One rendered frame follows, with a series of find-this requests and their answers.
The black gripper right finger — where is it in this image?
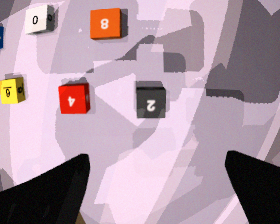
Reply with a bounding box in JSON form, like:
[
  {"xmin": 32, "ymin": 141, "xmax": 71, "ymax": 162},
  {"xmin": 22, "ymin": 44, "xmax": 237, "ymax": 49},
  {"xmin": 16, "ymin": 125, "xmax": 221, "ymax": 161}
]
[{"xmin": 224, "ymin": 149, "xmax": 280, "ymax": 224}]

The yellow digit block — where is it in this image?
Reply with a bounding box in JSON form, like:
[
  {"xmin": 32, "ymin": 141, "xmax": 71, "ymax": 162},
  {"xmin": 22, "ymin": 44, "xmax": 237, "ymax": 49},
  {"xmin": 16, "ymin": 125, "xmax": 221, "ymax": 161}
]
[{"xmin": 0, "ymin": 77, "xmax": 25, "ymax": 104}]

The red block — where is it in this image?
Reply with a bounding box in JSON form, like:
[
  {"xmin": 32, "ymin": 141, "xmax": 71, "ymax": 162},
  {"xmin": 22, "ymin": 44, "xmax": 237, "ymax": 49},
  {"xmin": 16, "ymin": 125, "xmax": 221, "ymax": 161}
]
[{"xmin": 57, "ymin": 83, "xmax": 91, "ymax": 114}]

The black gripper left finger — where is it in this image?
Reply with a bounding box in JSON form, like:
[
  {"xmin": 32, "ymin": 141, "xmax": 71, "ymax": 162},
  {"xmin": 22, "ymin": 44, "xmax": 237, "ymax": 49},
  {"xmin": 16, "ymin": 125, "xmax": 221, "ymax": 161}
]
[{"xmin": 0, "ymin": 153, "xmax": 91, "ymax": 224}]

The black block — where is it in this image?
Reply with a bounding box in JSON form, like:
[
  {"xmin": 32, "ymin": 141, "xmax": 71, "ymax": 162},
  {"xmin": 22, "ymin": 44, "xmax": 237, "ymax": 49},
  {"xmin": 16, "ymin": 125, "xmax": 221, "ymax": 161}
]
[{"xmin": 136, "ymin": 87, "xmax": 166, "ymax": 119}]

